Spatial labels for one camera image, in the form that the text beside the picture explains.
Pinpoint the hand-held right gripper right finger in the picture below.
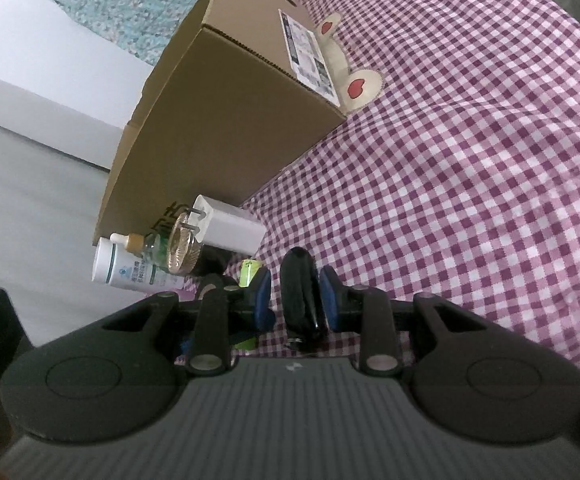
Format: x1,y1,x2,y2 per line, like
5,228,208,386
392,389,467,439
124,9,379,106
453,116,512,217
318,265,477,376

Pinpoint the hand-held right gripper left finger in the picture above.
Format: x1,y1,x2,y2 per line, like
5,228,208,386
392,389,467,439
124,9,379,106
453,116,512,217
101,267,277,376

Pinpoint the green tube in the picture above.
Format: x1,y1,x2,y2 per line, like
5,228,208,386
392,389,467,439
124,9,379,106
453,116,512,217
234,258,265,352

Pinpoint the black oblong object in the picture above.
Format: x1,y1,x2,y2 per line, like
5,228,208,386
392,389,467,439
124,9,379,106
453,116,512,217
280,247,328,348

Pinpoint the white charger adapter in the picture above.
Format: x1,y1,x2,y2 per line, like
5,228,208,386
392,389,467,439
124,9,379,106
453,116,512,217
189,194,268,262

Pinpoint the green dropper bottle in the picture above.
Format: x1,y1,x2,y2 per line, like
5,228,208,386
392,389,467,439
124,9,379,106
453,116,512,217
110,231,172,274

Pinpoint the white plastic bottle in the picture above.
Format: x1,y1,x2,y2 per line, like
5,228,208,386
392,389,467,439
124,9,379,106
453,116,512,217
91,236,186,293

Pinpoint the brown cardboard box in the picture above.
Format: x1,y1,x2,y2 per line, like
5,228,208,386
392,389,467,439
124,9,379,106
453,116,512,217
92,0,348,261

